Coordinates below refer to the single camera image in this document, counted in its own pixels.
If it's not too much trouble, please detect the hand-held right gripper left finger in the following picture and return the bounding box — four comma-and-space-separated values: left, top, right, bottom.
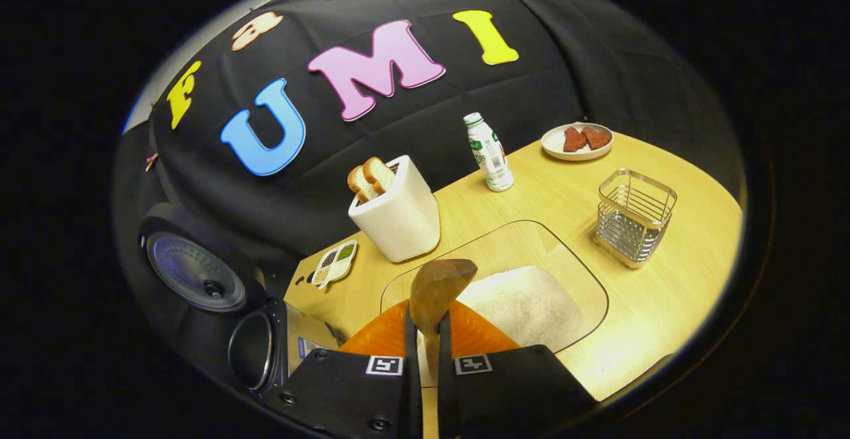
262, 298, 424, 439

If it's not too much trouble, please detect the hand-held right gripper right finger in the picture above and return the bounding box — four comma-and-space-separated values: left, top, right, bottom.
437, 300, 598, 439

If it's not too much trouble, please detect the wooden spoon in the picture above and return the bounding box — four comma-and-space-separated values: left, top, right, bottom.
408, 258, 479, 439

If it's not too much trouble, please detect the wire chopstick holder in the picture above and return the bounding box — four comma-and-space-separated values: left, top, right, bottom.
594, 169, 678, 270

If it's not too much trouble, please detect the dark grey rice cooker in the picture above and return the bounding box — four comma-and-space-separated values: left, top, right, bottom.
136, 201, 343, 396

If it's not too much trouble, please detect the white sectioned grain dish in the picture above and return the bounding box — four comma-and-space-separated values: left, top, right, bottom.
311, 240, 359, 290

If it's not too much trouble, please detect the clear plastic box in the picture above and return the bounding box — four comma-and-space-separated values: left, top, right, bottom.
380, 220, 610, 388

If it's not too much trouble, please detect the white toaster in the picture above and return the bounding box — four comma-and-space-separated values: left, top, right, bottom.
348, 155, 442, 264

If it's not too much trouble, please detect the toasted bread slice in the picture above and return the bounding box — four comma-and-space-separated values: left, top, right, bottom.
362, 157, 397, 195
347, 165, 373, 204

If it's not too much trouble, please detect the white drink bottle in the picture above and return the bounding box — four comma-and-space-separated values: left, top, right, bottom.
463, 112, 515, 193

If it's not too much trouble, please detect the white round plate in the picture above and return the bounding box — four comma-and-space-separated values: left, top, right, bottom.
541, 122, 614, 162

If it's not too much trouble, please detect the black backdrop cloth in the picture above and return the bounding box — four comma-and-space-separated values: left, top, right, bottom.
113, 0, 741, 274

